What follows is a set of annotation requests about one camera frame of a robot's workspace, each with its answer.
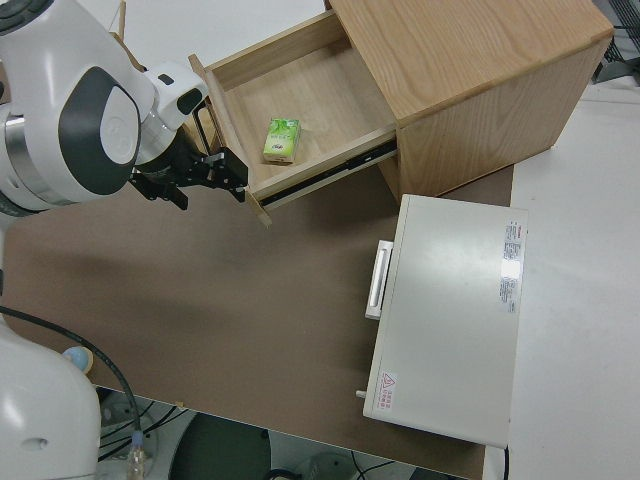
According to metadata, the black metal drawer rail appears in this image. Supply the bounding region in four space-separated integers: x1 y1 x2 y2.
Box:
259 139 399 209

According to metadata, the dark round floor base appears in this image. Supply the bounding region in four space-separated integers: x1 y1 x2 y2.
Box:
167 412 272 480

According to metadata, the light wooden cabinet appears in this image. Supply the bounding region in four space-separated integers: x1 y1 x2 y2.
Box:
324 0 615 200

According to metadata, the brown table mat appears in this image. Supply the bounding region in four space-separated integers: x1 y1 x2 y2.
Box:
0 162 516 480

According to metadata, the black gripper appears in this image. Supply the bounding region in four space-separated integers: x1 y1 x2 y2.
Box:
132 143 249 212

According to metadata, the black floor cable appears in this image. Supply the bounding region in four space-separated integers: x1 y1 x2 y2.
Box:
348 449 417 480

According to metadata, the wooden mug tree stand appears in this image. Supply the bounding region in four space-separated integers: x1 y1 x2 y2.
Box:
110 0 147 71

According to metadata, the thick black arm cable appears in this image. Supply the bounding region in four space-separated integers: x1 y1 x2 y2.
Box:
0 305 151 480

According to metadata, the wooden drawer with black handle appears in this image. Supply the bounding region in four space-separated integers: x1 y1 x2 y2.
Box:
187 10 401 229

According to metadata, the green tissue pack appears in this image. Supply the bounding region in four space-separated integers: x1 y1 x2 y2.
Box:
261 116 303 166

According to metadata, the black metal frame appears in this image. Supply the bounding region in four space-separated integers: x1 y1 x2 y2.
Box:
594 9 640 86

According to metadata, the white toaster oven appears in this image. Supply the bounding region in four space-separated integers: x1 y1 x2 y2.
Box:
355 193 530 449

